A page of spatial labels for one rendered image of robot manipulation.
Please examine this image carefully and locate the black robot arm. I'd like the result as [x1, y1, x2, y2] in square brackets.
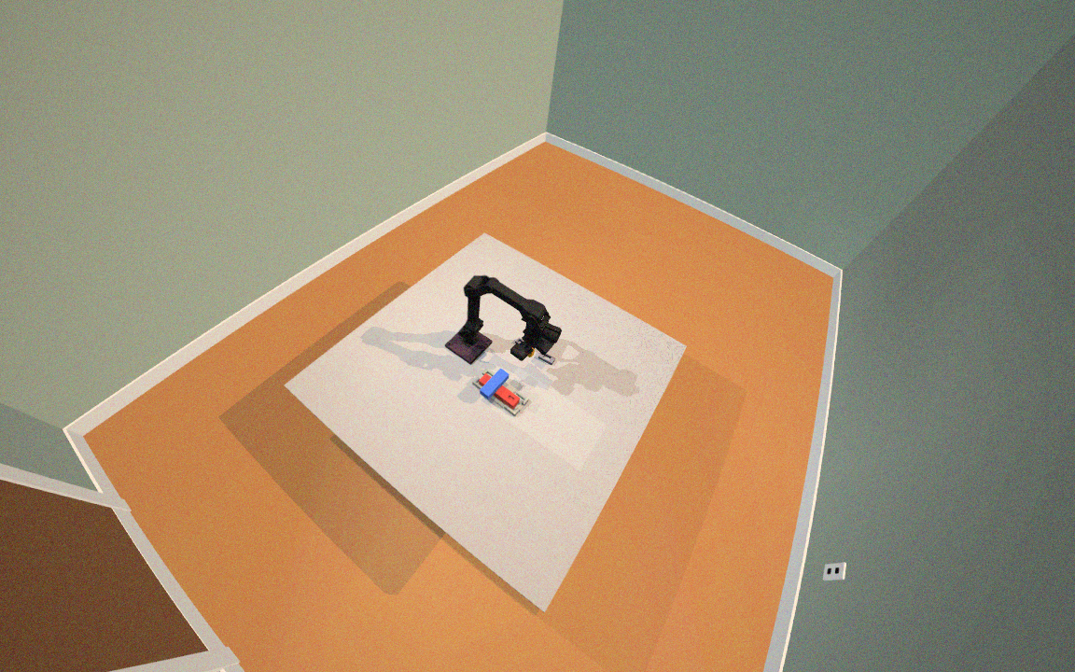
[457, 275, 562, 355]

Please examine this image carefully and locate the red bar with two rectangular sockets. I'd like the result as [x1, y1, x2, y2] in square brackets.
[479, 373, 520, 410]

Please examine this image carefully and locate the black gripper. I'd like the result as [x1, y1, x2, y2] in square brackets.
[510, 329, 540, 361]

